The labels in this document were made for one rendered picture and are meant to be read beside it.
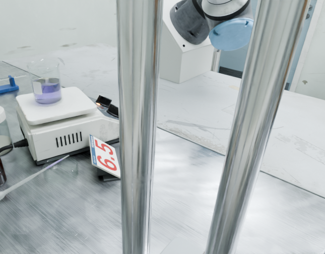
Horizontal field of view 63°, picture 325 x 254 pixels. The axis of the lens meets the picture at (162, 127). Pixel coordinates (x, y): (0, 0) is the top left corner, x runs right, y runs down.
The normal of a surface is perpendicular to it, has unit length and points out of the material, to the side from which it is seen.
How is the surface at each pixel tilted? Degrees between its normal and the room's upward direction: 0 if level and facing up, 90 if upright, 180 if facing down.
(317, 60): 90
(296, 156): 0
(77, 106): 0
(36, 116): 0
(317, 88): 90
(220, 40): 129
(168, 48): 90
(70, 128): 90
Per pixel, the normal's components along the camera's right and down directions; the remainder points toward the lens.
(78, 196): 0.06, -0.87
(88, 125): 0.57, 0.43
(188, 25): -0.17, 0.51
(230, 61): -0.60, 0.37
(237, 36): 0.05, 0.93
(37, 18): 0.80, 0.33
